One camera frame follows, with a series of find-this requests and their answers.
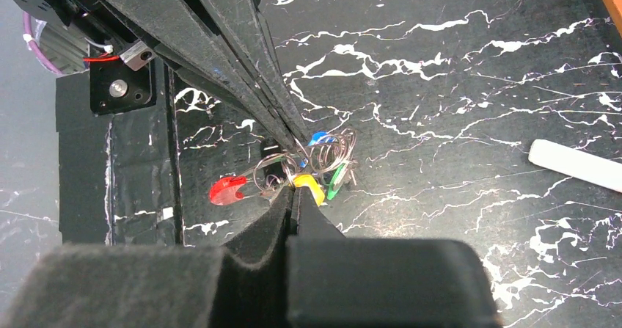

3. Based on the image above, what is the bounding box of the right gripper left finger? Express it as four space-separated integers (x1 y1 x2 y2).
4 189 293 327

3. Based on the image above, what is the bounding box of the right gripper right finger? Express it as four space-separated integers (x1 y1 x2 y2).
286 189 501 327

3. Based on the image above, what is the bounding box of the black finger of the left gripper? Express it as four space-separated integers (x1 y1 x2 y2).
99 0 296 150

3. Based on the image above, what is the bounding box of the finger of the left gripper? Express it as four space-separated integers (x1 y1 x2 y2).
199 0 310 144

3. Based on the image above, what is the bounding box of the green key tag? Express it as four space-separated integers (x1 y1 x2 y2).
326 163 349 200

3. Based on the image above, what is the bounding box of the red white keyring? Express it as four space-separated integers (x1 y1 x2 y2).
208 128 358 206

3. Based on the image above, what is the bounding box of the blue key tag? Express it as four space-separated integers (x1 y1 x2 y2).
297 131 344 172

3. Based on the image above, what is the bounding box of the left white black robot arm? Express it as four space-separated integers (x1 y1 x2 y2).
13 0 310 149

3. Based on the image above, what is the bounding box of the orange grey marker pen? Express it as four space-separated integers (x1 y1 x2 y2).
528 139 621 193

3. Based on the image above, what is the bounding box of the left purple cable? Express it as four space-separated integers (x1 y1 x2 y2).
21 10 67 76

